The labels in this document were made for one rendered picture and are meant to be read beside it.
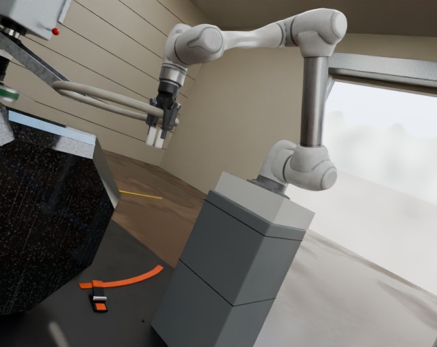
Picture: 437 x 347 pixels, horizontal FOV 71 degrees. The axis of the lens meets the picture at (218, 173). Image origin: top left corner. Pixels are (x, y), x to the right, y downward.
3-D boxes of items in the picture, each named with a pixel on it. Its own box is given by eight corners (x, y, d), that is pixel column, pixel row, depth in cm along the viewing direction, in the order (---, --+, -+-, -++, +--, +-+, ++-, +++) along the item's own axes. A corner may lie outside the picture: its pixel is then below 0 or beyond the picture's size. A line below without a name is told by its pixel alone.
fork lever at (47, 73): (-50, 9, 136) (-44, 0, 135) (-8, 31, 154) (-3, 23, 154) (54, 93, 121) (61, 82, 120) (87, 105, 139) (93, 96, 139)
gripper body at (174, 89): (185, 89, 114) (178, 113, 114) (167, 86, 118) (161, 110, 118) (172, 81, 107) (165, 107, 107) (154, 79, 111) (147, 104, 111)
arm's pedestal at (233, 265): (199, 310, 201) (249, 198, 196) (258, 367, 168) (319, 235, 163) (136, 321, 163) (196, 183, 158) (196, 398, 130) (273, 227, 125)
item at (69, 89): (18, 78, 107) (21, 69, 106) (104, 111, 154) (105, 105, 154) (143, 107, 95) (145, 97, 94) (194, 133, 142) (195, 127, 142)
